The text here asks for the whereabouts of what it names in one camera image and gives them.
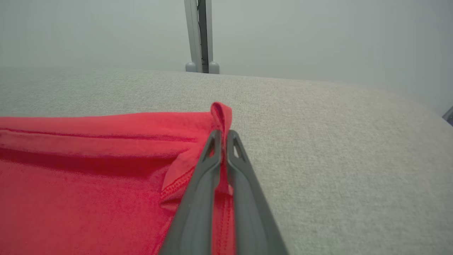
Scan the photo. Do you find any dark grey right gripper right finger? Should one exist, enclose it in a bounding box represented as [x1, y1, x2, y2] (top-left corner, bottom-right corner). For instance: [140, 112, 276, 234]
[226, 130, 289, 255]

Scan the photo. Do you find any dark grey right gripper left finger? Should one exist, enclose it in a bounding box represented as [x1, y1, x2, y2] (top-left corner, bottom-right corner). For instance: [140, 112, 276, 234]
[158, 129, 223, 255]

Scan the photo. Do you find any grey partition frame post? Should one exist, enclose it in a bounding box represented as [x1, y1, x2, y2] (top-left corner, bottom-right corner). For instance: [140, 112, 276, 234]
[184, 0, 214, 74]

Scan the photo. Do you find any red white-trimmed printed garment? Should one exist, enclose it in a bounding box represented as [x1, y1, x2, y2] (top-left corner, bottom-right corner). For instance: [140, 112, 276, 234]
[0, 102, 237, 255]

